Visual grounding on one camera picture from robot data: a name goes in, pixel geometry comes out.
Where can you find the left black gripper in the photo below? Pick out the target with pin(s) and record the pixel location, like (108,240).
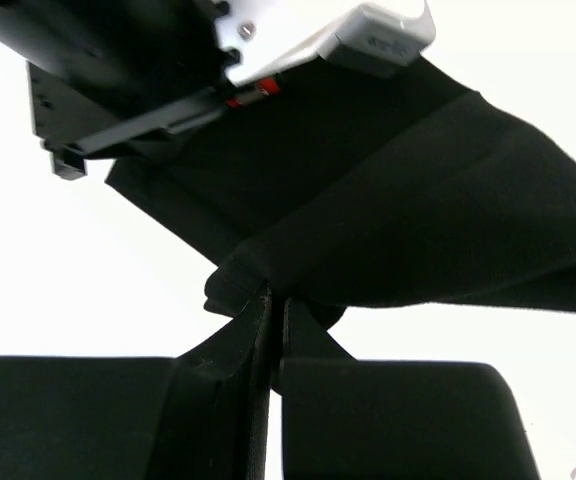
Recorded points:
(126,55)

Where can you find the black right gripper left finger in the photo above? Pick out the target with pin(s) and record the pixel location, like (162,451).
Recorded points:
(202,415)

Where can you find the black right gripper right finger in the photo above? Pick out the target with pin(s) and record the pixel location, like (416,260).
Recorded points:
(345,418)

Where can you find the black skirt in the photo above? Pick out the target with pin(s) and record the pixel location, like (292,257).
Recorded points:
(345,190)

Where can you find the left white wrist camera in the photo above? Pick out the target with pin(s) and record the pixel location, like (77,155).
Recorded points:
(269,37)

